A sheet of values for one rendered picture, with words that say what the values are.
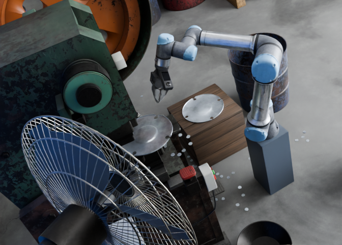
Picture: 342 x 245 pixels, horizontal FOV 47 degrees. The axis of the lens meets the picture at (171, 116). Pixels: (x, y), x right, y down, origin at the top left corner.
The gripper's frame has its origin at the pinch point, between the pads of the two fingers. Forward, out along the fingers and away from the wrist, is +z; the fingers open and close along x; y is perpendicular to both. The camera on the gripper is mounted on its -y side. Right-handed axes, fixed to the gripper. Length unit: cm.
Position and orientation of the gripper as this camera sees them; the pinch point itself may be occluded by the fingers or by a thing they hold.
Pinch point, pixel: (158, 101)
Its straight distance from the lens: 206.2
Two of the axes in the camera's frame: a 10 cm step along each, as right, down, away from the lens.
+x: -9.3, 0.8, -3.6
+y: -3.4, -5.4, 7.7
